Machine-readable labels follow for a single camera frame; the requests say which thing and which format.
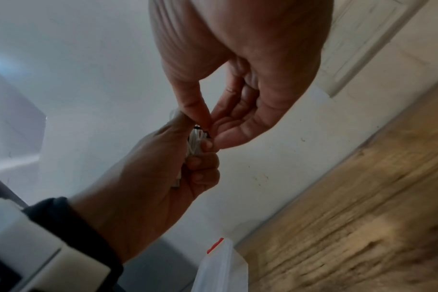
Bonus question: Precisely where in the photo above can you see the person's right hand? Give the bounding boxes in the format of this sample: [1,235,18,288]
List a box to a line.
[148,0,335,150]

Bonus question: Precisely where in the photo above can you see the person's left hand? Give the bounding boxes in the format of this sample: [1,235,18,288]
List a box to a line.
[68,111,222,264]

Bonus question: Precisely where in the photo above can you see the white charging cable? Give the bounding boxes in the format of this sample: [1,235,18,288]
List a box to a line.
[169,108,211,189]

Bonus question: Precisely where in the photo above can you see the transparent plastic box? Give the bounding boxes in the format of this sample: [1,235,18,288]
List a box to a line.
[193,237,250,292]

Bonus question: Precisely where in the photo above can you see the black marker wristband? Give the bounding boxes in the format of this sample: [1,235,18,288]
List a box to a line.
[0,196,125,292]

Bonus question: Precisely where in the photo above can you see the beige wall plate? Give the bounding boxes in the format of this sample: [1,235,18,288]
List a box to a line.
[317,0,430,98]

